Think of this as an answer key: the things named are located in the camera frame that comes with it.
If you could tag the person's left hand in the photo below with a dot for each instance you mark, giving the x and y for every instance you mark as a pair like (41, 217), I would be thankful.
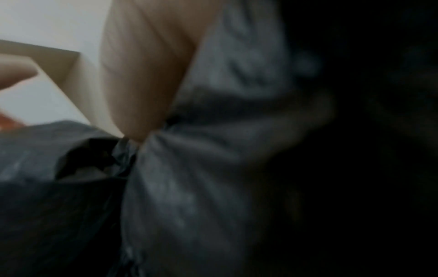
(15, 70)

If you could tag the person's right hand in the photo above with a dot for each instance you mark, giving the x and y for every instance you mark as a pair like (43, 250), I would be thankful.
(147, 67)

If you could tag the black garbage bag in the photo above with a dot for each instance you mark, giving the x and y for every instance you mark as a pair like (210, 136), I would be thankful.
(222, 162)

